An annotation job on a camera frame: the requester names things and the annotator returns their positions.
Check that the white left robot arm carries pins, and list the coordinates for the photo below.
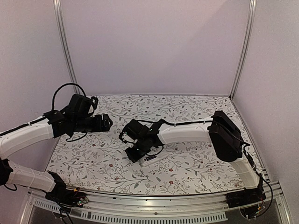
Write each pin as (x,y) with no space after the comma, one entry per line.
(77,117)

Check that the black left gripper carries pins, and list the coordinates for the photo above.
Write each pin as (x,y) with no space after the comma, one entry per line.
(98,127)

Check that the white AC remote control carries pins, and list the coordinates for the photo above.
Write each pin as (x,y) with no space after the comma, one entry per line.
(159,158)

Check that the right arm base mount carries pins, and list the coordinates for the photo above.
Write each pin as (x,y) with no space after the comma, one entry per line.
(251,202)

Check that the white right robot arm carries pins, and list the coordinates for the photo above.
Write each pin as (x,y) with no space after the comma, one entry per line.
(218,130)

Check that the left aluminium frame post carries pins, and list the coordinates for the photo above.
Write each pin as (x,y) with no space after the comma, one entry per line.
(63,40)

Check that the aluminium front rail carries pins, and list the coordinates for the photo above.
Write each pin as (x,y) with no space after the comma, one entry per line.
(116,208)

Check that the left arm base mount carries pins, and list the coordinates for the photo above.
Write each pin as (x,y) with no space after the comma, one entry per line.
(61,195)

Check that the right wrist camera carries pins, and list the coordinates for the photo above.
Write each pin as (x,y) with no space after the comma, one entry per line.
(123,136)

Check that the black battery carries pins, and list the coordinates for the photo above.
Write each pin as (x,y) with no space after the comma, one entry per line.
(149,158)

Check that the right aluminium frame post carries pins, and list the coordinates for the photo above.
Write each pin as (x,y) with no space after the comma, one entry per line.
(245,47)

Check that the aluminium frame post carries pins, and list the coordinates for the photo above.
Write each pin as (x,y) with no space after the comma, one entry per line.
(245,47)
(63,40)

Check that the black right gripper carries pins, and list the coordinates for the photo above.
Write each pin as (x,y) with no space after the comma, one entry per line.
(134,156)

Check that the floral patterned table mat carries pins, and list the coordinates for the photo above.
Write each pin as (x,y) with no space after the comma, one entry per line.
(98,161)

